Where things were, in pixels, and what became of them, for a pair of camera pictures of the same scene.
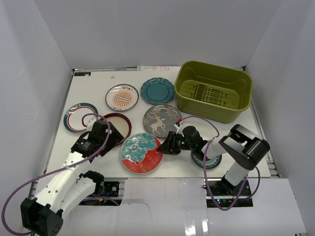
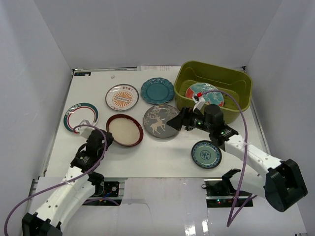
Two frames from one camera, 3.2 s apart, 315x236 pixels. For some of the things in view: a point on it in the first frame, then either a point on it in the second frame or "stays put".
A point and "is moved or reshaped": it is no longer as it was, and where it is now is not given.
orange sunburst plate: (122, 97) stays put
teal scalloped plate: (157, 91) stays put
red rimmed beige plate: (122, 124) is moved or reshaped
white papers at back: (158, 68) stays put
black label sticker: (82, 73) stays put
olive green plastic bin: (214, 92) stays put
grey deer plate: (159, 120) stays put
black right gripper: (169, 145) to (185, 116)
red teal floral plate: (139, 153) to (213, 98)
